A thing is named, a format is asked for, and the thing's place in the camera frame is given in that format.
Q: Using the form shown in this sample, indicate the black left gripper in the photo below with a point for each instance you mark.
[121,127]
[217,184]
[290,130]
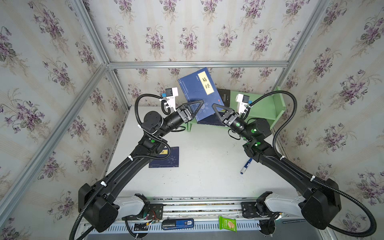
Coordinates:
[184,112]

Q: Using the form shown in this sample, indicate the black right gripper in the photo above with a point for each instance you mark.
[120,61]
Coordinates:
[229,119]

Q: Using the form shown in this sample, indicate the blue book yellow label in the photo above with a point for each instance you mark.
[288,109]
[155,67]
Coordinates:
[200,86]

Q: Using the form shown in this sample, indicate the black cover book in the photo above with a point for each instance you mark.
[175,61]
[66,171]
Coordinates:
[225,96]

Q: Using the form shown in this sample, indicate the dark blue thick book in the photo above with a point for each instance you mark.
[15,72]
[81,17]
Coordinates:
[211,121]

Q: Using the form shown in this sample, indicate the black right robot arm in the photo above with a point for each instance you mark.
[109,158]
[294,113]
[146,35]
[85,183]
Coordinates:
[321,198]

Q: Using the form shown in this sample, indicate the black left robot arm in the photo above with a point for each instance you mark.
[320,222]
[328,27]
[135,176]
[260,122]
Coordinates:
[96,202]

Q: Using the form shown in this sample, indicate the green wooden bookshelf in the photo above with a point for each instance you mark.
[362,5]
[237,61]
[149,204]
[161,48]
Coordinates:
[270,108]

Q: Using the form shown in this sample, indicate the blue white marker pen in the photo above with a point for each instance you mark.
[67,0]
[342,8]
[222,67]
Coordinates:
[245,167]

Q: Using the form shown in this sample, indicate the green snack packet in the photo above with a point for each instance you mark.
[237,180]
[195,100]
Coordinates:
[227,224]

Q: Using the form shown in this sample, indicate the blue black handheld device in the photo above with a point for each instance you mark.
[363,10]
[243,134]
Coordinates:
[177,224]

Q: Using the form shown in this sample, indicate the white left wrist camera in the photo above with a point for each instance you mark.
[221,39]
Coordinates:
[168,100]

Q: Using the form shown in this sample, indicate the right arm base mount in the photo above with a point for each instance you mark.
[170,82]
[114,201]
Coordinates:
[258,208]

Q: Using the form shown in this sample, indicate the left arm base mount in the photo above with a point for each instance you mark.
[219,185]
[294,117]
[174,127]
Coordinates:
[150,212]

